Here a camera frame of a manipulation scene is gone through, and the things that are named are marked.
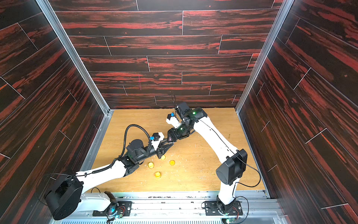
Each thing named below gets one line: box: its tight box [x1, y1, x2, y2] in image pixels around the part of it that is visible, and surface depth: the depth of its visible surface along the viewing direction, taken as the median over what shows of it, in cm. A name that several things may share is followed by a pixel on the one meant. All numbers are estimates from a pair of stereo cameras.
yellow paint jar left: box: [147, 161, 155, 169], surface depth 90 cm
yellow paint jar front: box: [154, 171, 162, 179], surface depth 86 cm
